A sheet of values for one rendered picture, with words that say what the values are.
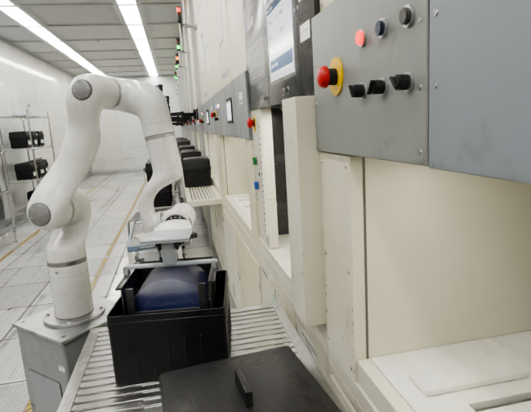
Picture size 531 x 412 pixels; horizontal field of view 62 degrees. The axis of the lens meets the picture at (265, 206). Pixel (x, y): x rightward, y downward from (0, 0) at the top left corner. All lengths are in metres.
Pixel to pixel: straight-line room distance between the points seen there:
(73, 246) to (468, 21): 1.29
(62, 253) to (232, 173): 1.88
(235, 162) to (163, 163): 1.88
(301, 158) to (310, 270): 0.26
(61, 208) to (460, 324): 1.11
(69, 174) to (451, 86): 1.16
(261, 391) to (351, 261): 0.30
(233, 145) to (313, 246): 2.22
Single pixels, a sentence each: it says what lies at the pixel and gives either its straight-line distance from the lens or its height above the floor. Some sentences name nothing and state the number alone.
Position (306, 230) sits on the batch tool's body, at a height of 1.11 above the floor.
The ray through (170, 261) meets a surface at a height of 1.02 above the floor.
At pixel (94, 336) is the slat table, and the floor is 0.76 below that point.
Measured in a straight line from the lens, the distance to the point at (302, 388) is 0.89.
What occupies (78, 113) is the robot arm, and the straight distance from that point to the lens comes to 1.39.
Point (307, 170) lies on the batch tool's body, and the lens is 0.99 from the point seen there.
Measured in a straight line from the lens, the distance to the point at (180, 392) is 0.92.
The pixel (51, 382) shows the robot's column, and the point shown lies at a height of 0.60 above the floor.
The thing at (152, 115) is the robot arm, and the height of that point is 1.39.
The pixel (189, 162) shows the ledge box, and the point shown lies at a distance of 4.11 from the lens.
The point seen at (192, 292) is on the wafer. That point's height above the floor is 0.95.
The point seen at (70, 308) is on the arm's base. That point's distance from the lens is 1.58.
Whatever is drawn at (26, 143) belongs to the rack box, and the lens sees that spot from 8.00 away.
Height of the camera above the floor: 1.35
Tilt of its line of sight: 11 degrees down
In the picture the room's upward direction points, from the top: 4 degrees counter-clockwise
